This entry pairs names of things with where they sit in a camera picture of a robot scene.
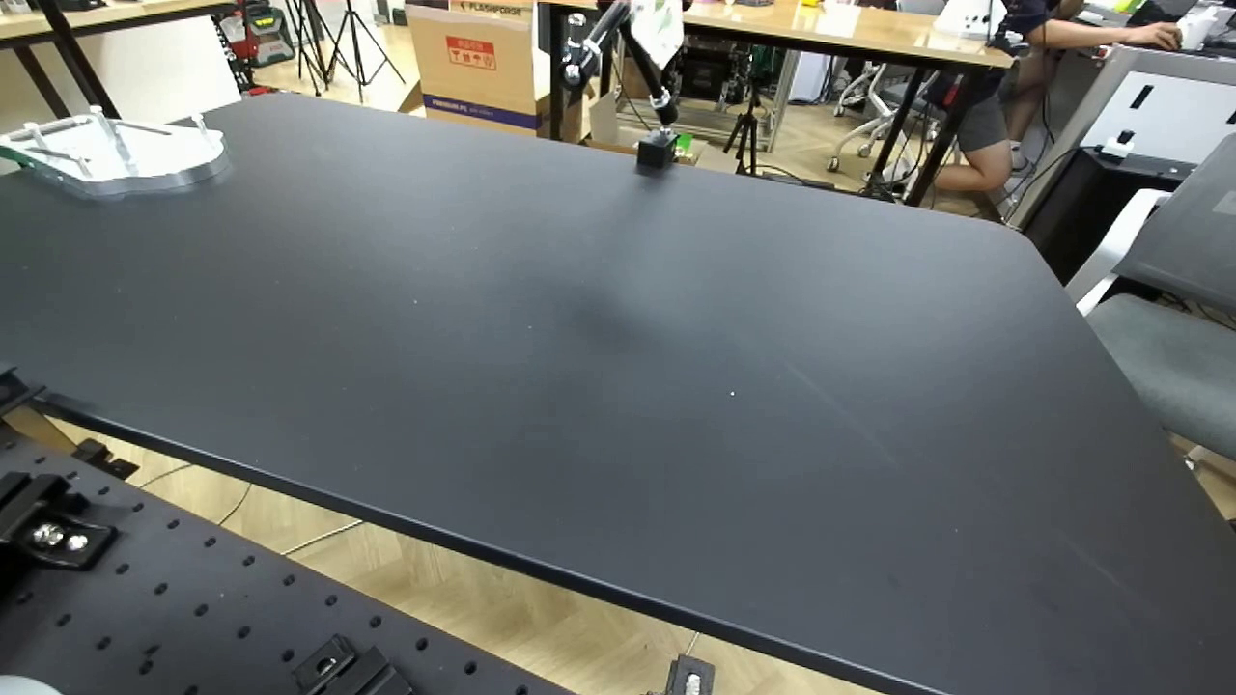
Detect seated person dark shirt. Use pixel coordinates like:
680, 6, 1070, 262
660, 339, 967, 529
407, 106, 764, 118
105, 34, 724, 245
941, 0, 1190, 203

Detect small black camera tripod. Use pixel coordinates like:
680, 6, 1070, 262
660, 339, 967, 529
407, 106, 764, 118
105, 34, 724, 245
719, 74, 773, 180

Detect wooden desk black legs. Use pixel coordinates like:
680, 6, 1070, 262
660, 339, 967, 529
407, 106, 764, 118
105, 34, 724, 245
0, 0, 245, 124

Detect black articulated rack stand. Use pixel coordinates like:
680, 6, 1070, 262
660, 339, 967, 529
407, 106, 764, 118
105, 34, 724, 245
558, 0, 689, 176

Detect white board panel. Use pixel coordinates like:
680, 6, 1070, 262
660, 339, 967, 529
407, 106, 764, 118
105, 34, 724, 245
87, 10, 246, 126

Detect black perforated breadboard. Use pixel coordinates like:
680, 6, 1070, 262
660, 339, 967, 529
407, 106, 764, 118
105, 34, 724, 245
0, 366, 571, 695

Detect long wooden table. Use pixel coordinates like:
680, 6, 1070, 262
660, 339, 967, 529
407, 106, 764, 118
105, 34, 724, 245
536, 0, 1021, 209

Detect grey office chair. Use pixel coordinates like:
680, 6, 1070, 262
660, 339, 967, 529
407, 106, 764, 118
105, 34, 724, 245
1082, 126, 1236, 463

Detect tall black tripod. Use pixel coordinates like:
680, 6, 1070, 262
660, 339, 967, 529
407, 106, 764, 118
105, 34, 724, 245
291, 0, 408, 94

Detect black mount with bolts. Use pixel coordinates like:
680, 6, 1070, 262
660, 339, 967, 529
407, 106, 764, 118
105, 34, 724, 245
0, 467, 123, 572

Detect grey computer cabinet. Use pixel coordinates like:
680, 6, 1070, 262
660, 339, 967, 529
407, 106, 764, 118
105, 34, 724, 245
1005, 43, 1236, 287

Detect large cardboard box red label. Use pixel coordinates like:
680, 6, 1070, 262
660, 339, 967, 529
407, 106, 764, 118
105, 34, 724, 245
403, 0, 550, 135

